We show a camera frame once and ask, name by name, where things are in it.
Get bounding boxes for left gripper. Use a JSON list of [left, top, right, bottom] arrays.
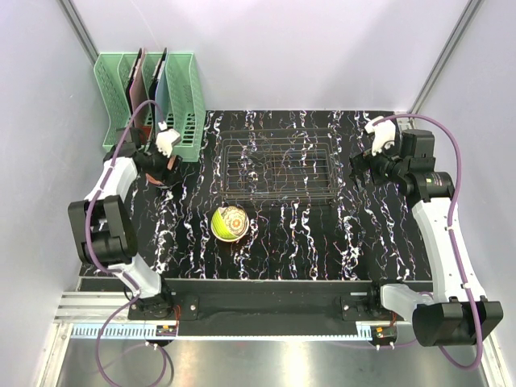
[[140, 139, 182, 186]]

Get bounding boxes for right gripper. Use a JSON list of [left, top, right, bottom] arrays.
[[348, 133, 408, 192]]

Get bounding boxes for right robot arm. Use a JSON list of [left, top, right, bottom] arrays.
[[350, 128, 503, 347]]

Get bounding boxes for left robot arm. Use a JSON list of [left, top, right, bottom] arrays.
[[68, 123, 181, 319]]

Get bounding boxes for green patterned bowl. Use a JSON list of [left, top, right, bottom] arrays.
[[210, 206, 250, 242]]

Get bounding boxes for light blue board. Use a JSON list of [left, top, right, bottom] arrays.
[[149, 48, 169, 133]]

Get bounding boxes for black marble pattern mat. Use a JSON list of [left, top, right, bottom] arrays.
[[124, 110, 431, 281]]

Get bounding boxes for green plastic file organizer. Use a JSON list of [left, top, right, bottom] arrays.
[[94, 51, 206, 163]]

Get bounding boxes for right orange connector box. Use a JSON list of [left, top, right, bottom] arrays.
[[372, 325, 397, 342]]

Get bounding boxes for orange connector box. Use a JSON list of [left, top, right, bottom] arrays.
[[156, 324, 178, 337], [372, 325, 397, 342]]

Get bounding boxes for left orange connector box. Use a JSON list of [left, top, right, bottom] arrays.
[[156, 324, 178, 337]]

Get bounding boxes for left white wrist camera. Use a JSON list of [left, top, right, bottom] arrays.
[[156, 129, 181, 157]]

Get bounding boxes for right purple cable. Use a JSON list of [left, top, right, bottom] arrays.
[[372, 114, 484, 370]]

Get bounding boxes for purple cable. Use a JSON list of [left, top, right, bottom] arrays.
[[372, 114, 484, 370], [87, 100, 175, 385]]

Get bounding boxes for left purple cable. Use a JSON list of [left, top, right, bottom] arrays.
[[87, 100, 175, 385]]

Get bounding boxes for wire dish rack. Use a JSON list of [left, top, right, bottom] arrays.
[[218, 128, 343, 206]]

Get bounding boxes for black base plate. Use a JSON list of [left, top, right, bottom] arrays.
[[78, 277, 436, 338]]

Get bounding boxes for aluminium frame rail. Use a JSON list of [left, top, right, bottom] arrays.
[[54, 292, 128, 323]]

